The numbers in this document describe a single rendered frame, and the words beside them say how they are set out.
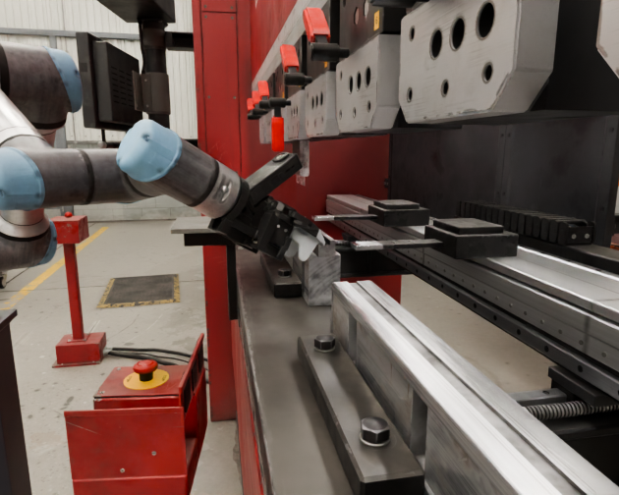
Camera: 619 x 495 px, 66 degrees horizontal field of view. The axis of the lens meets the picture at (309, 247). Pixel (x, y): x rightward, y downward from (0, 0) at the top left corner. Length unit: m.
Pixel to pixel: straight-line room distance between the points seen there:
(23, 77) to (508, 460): 0.93
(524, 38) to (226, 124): 1.71
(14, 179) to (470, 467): 0.55
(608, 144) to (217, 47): 1.39
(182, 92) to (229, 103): 6.37
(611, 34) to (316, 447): 0.41
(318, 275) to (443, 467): 0.52
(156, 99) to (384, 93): 2.09
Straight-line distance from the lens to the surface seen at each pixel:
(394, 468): 0.43
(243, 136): 1.92
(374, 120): 0.45
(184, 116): 8.25
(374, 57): 0.46
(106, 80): 2.15
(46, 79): 1.03
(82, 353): 2.94
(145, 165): 0.62
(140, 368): 0.85
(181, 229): 0.99
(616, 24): 0.22
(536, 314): 0.72
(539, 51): 0.27
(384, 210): 1.09
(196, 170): 0.64
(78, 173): 0.68
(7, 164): 0.66
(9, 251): 1.26
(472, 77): 0.30
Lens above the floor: 1.16
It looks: 12 degrees down
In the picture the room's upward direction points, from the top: straight up
